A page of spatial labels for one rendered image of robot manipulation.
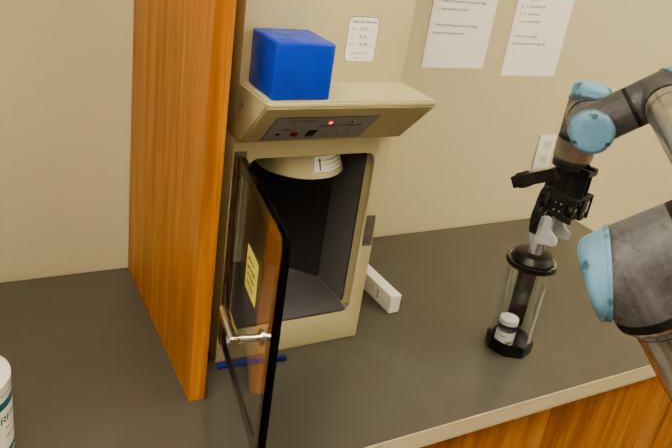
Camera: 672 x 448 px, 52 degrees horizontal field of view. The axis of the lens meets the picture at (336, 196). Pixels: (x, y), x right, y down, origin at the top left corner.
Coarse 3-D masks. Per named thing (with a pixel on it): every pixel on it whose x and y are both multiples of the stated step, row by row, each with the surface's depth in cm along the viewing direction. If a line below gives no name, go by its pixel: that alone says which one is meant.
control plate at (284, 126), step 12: (276, 120) 110; (288, 120) 111; (300, 120) 112; (312, 120) 113; (324, 120) 114; (336, 120) 115; (348, 120) 116; (360, 120) 118; (372, 120) 119; (276, 132) 114; (288, 132) 115; (300, 132) 117; (360, 132) 123
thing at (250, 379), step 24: (240, 168) 116; (240, 192) 116; (240, 216) 116; (264, 216) 100; (240, 240) 116; (264, 240) 101; (240, 264) 116; (264, 264) 101; (240, 288) 116; (264, 288) 101; (240, 312) 116; (264, 312) 101; (264, 336) 101; (240, 360) 117; (264, 360) 101; (240, 384) 117; (264, 384) 101; (240, 408) 117; (264, 408) 103
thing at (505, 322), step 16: (512, 256) 146; (512, 272) 146; (512, 288) 147; (528, 288) 145; (544, 288) 146; (512, 304) 147; (528, 304) 146; (496, 320) 152; (512, 320) 148; (528, 320) 148; (496, 336) 152; (512, 336) 150; (528, 336) 150
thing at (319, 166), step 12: (300, 156) 129; (312, 156) 130; (324, 156) 131; (336, 156) 134; (264, 168) 131; (276, 168) 130; (288, 168) 129; (300, 168) 129; (312, 168) 130; (324, 168) 131; (336, 168) 134
